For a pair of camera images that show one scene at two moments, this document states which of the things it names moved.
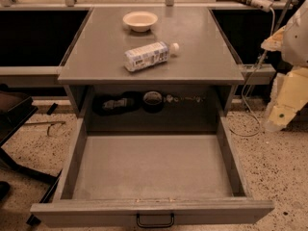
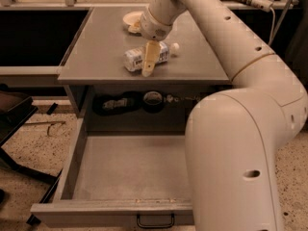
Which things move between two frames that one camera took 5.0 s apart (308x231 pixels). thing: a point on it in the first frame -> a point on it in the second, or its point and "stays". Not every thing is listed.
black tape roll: (152, 102) stays
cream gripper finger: (279, 117) -> (152, 53)
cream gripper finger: (275, 41) -> (136, 27)
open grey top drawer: (110, 178) stays
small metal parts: (169, 98) stays
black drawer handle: (156, 225) stays
